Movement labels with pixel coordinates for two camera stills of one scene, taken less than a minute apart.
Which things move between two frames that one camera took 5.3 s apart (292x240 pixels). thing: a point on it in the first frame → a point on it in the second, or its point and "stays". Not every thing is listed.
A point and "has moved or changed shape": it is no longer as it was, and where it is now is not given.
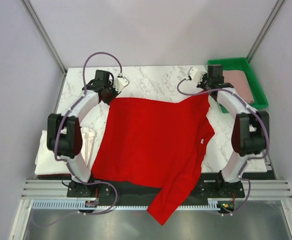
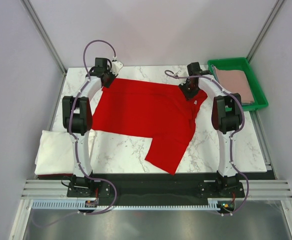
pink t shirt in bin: (239, 80) stays
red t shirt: (154, 143) has moved or changed shape
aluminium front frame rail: (258, 190) stays
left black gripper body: (111, 94) → (111, 76)
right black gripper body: (204, 82) → (186, 87)
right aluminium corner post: (264, 29) stays
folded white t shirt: (46, 162) stays
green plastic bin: (242, 64) stays
